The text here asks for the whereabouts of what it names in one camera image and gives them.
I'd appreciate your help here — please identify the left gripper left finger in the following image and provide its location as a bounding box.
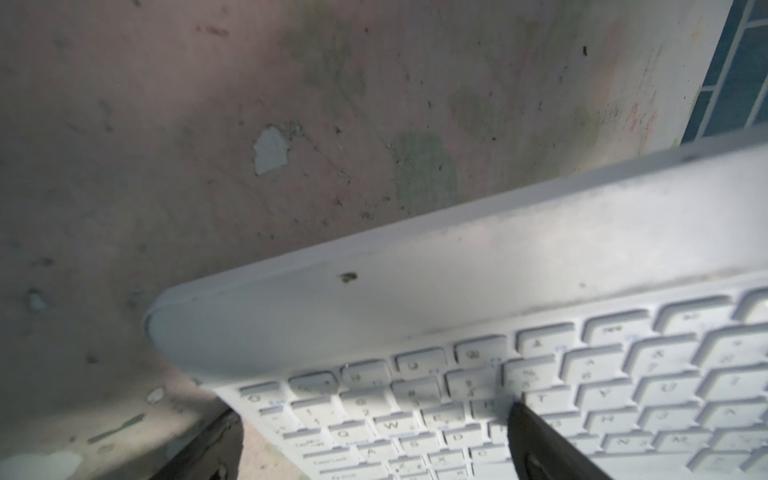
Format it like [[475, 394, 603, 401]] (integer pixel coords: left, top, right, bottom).
[[151, 410, 244, 480]]

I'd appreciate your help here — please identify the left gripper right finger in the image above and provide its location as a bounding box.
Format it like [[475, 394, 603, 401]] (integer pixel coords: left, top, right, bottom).
[[507, 402, 611, 480]]

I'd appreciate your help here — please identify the white keyboard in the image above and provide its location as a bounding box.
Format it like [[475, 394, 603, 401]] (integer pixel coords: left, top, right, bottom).
[[144, 125, 767, 479]]

